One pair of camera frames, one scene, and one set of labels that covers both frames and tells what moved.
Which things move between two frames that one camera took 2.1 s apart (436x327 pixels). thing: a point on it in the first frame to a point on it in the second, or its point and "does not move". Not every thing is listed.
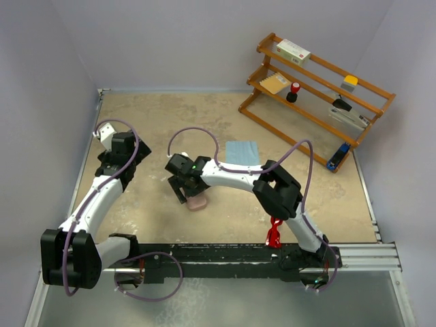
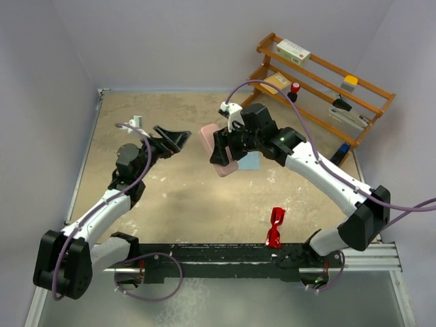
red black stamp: [291, 96] does not move
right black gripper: [175, 184] to [223, 138]
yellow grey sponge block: [349, 82] does not move
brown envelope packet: [275, 82] does not move
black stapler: [340, 103] does not move
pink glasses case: [196, 202] to [207, 131]
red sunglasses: [273, 238] does not move
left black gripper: [142, 152] to [170, 142]
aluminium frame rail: [367, 257] does not move
